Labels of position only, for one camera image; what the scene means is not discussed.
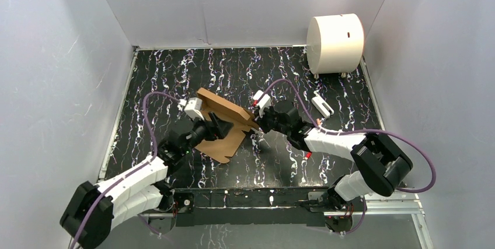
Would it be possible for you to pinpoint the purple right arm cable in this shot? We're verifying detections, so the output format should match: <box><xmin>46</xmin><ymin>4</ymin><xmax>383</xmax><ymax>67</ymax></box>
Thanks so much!
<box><xmin>255</xmin><ymin>79</ymin><xmax>437</xmax><ymax>236</ymax></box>

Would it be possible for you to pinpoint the aluminium front rail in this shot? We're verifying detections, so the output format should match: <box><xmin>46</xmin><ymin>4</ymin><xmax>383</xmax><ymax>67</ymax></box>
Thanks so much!
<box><xmin>68</xmin><ymin>188</ymin><xmax>435</xmax><ymax>249</ymax></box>

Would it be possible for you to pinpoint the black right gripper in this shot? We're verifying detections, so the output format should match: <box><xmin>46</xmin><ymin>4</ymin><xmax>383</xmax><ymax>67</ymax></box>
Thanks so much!
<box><xmin>252</xmin><ymin>104</ymin><xmax>290</xmax><ymax>136</ymax></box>

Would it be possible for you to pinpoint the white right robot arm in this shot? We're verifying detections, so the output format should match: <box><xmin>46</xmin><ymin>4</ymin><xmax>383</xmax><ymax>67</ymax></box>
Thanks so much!
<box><xmin>253</xmin><ymin>100</ymin><xmax>413</xmax><ymax>211</ymax></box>

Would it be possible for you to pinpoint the brown cardboard box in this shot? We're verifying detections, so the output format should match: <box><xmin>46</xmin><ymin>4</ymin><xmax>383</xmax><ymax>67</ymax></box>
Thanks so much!
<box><xmin>196</xmin><ymin>88</ymin><xmax>259</xmax><ymax>164</ymax></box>

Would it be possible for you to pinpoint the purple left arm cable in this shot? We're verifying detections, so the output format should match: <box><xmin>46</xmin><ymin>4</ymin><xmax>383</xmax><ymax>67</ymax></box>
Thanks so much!
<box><xmin>68</xmin><ymin>91</ymin><xmax>190</xmax><ymax>249</ymax></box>

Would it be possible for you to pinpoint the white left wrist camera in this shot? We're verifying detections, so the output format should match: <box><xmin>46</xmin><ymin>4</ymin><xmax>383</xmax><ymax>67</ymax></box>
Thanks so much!
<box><xmin>179</xmin><ymin>97</ymin><xmax>205</xmax><ymax>121</ymax></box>

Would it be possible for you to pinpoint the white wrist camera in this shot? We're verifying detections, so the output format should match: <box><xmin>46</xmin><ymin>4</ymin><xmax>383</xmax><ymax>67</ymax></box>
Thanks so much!
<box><xmin>179</xmin><ymin>97</ymin><xmax>205</xmax><ymax>121</ymax></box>
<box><xmin>253</xmin><ymin>90</ymin><xmax>271</xmax><ymax>117</ymax></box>

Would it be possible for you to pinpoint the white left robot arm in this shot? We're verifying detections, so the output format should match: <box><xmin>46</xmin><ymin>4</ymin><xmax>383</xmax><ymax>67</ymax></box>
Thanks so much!
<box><xmin>60</xmin><ymin>112</ymin><xmax>233</xmax><ymax>248</ymax></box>

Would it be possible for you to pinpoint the white plastic clip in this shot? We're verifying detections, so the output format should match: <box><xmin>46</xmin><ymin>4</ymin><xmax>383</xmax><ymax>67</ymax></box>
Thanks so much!
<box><xmin>311</xmin><ymin>91</ymin><xmax>334</xmax><ymax>118</ymax></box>

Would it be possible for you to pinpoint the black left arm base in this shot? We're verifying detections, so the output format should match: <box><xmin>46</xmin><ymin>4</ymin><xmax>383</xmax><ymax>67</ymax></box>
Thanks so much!
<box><xmin>137</xmin><ymin>191</ymin><xmax>194</xmax><ymax>239</ymax></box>

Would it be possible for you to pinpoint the white cylindrical container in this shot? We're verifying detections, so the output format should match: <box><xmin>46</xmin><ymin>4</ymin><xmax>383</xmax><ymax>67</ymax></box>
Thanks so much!
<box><xmin>306</xmin><ymin>13</ymin><xmax>364</xmax><ymax>75</ymax></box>

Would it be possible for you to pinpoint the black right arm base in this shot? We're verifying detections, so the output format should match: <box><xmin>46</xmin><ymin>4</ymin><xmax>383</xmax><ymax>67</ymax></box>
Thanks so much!
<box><xmin>301</xmin><ymin>191</ymin><xmax>368</xmax><ymax>236</ymax></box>

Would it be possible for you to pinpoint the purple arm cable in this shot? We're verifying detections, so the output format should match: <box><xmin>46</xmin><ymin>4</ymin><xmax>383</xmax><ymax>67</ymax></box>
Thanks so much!
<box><xmin>255</xmin><ymin>79</ymin><xmax>437</xmax><ymax>236</ymax></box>
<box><xmin>68</xmin><ymin>91</ymin><xmax>190</xmax><ymax>249</ymax></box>

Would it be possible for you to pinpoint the red capped white marker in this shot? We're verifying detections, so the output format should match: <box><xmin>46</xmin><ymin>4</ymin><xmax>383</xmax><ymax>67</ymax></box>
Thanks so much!
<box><xmin>304</xmin><ymin>152</ymin><xmax>312</xmax><ymax>160</ymax></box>

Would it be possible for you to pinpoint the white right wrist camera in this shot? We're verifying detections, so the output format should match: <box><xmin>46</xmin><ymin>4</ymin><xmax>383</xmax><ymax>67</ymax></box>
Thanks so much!
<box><xmin>253</xmin><ymin>90</ymin><xmax>271</xmax><ymax>117</ymax></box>

